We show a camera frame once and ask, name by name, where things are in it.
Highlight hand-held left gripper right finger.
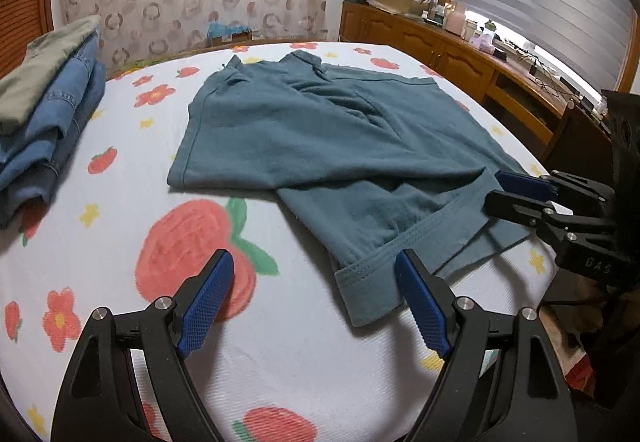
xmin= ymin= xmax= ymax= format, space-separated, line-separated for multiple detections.
xmin=394 ymin=249 xmax=576 ymax=442

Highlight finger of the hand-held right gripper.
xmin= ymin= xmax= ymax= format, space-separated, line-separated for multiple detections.
xmin=484 ymin=189 xmax=620 ymax=254
xmin=495 ymin=171 xmax=616 ymax=204

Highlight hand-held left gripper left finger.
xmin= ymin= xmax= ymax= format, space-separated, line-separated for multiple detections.
xmin=50 ymin=248 xmax=236 ymax=442

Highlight teal pants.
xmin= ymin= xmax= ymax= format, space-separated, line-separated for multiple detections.
xmin=166 ymin=50 xmax=538 ymax=328

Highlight folded olive green pants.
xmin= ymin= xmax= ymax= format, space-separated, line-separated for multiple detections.
xmin=0 ymin=16 xmax=101 ymax=135

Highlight dark brown chair back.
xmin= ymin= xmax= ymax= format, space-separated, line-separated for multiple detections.
xmin=542 ymin=105 xmax=616 ymax=183

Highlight strawberry printed white blanket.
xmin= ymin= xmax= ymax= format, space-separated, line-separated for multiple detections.
xmin=0 ymin=41 xmax=561 ymax=442

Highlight long wooden cabinet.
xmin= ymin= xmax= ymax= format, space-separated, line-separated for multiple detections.
xmin=340 ymin=0 xmax=573 ymax=158

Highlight pink container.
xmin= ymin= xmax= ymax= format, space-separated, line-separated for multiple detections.
xmin=445 ymin=5 xmax=469 ymax=36

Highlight open cardboard box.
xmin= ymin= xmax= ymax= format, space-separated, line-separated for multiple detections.
xmin=372 ymin=0 xmax=426 ymax=16

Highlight folded blue denim jeans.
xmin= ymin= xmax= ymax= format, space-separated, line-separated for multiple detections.
xmin=0 ymin=30 xmax=107 ymax=229

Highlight box with blue items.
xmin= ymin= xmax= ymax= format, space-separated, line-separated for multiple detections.
xmin=206 ymin=21 xmax=252 ymax=47

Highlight brown slatted wooden panel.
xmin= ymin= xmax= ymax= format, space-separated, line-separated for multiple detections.
xmin=0 ymin=0 xmax=56 ymax=78

